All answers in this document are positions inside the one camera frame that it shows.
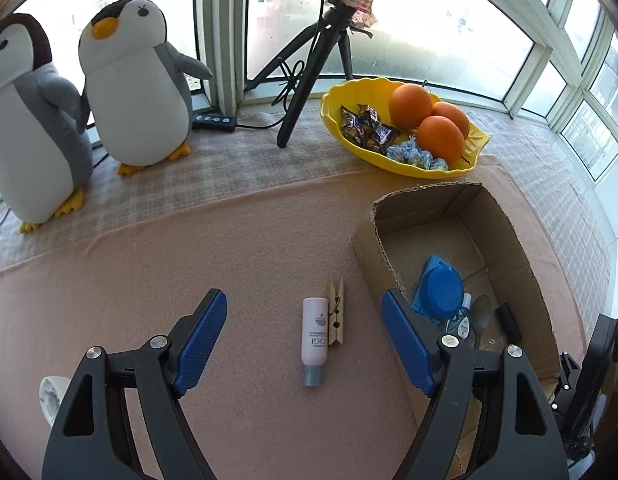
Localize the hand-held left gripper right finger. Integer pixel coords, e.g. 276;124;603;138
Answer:
380;287;570;480

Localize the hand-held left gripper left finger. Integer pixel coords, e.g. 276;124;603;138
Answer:
41;288;228;480

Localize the small dropper bottle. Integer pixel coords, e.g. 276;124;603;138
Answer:
446;292;474;341

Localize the blue round lidded container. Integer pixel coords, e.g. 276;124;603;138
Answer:
410;254;465;321

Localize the wooden clothespin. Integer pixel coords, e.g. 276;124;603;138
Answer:
325;277;348;347

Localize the metal spoon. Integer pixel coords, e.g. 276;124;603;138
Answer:
469;295;492;351

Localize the white squeeze bottle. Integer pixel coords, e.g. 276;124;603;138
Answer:
301;297;331;387

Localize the cardboard box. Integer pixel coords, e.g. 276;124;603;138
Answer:
351;182;562;476

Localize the pink fleece blanket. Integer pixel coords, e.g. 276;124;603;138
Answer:
0;152;612;480

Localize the white plastic device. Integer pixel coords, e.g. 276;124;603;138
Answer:
39;375;72;428

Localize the white plaid cloth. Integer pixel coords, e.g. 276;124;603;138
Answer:
0;105;615;321

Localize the pile of blue wrapped candies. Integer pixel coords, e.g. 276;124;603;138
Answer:
386;140;449;172

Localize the orange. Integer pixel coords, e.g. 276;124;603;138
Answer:
417;115;466;162
388;83;434;129
431;101;471;139

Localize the pile of dark wrapped candies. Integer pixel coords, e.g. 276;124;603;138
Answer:
339;104;401;153

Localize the yellow plastic fruit bowl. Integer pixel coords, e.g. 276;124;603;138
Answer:
320;77;491;179

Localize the grey-headed penguin plush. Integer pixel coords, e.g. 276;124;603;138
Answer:
78;0;214;177

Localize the dark-headed penguin plush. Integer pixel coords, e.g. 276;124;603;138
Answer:
0;12;94;235

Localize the black tripod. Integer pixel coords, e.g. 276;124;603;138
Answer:
244;0;355;149

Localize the crumpled wrapper on tripod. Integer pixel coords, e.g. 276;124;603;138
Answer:
329;0;379;38

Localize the black ring light remote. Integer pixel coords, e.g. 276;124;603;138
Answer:
191;112;238;133

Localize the black ring light cable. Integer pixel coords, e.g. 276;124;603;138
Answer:
236;57;310;131

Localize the white window frame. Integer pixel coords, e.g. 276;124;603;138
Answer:
0;0;618;186

